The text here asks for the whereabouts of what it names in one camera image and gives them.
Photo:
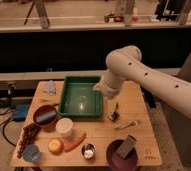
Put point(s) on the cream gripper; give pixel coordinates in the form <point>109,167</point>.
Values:
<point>112,106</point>

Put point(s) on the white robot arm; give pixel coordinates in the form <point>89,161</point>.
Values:
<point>125,64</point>

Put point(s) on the grey brown sponge block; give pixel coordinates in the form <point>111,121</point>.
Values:
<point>126,147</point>

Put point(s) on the small steel cup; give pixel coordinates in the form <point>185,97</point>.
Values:
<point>88,151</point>

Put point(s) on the white plastic cup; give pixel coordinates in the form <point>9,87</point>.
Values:
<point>64,127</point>

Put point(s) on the blue plastic cup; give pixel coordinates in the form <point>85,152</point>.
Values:
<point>31,153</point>

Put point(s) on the green plastic tray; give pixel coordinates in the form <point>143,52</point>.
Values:
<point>79,99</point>

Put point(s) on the orange carrot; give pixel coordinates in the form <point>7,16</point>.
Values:
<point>72,143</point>

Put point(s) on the pale blue crumpled cloth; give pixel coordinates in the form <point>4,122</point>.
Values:
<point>50,87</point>

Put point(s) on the dark red bowl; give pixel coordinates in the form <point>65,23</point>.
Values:
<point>45,116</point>

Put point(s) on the yellow orange fruit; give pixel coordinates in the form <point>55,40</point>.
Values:
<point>55,146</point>

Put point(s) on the bunch of dark grapes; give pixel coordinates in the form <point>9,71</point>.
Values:
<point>29,133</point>

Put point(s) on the blue box beside table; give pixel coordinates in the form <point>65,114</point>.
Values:
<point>20,112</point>

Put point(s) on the black handled brush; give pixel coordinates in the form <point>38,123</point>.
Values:
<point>114,116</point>

